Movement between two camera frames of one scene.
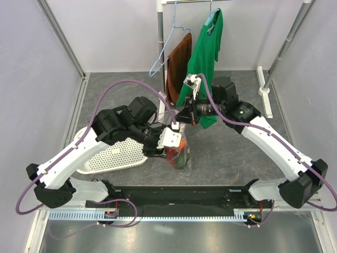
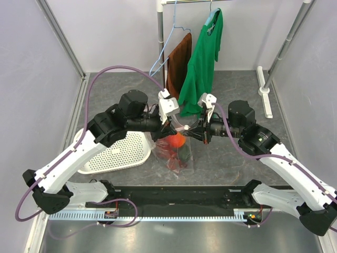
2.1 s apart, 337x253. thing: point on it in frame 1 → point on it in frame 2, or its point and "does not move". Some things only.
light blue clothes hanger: [211, 13] does not move
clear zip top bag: [179, 159] does not move
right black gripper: [189, 113] → [202, 134]
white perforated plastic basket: [129, 152] does not move
